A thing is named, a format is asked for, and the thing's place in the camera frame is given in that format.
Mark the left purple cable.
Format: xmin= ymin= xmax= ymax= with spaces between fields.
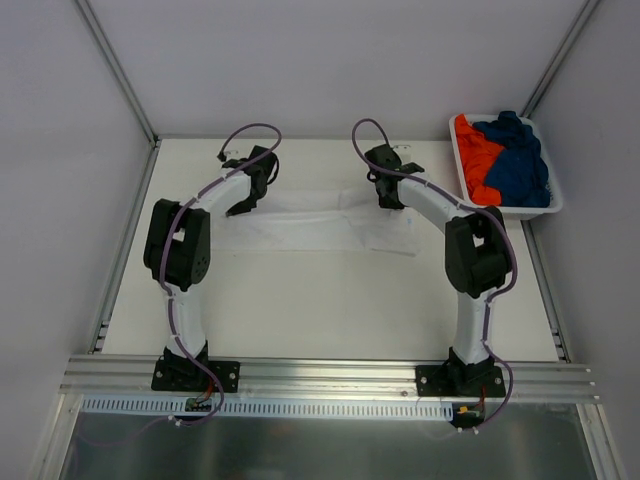
xmin=159 ymin=122 xmax=283 ymax=361

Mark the aluminium frame post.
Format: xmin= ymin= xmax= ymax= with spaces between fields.
xmin=71 ymin=0 xmax=158 ymax=145
xmin=520 ymin=0 xmax=603 ymax=118

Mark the purple cable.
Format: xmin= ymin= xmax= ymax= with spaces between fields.
xmin=159 ymin=122 xmax=283 ymax=361
xmin=350 ymin=117 xmax=519 ymax=351

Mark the white t shirt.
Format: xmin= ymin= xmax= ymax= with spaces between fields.
xmin=212 ymin=188 xmax=420 ymax=257

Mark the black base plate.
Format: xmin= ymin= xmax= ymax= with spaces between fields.
xmin=415 ymin=363 xmax=506 ymax=399
xmin=151 ymin=360 xmax=240 ymax=393

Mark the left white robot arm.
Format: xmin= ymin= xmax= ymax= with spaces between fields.
xmin=143 ymin=145 xmax=280 ymax=390

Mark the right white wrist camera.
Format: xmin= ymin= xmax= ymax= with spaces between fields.
xmin=393 ymin=145 xmax=411 ymax=155

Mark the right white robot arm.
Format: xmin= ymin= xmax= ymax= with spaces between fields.
xmin=361 ymin=144 xmax=517 ymax=396

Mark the blue t shirt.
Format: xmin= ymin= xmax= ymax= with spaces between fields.
xmin=473 ymin=111 xmax=550 ymax=208

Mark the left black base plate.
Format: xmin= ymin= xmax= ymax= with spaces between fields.
xmin=151 ymin=360 xmax=240 ymax=393

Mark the orange t shirt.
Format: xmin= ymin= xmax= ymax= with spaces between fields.
xmin=454 ymin=114 xmax=504 ymax=206

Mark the right aluminium frame post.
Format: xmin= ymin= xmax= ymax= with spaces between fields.
xmin=520 ymin=0 xmax=603 ymax=118

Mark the white slotted cable duct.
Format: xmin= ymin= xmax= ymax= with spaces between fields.
xmin=81 ymin=395 xmax=454 ymax=422

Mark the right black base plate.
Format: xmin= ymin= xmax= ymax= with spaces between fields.
xmin=415 ymin=363 xmax=506 ymax=399

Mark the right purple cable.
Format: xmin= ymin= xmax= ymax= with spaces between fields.
xmin=350 ymin=117 xmax=519 ymax=351

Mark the aluminium mounting rail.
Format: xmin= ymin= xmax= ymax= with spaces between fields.
xmin=60 ymin=355 xmax=602 ymax=404

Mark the left aluminium frame post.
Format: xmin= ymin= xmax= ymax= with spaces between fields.
xmin=71 ymin=0 xmax=158 ymax=145

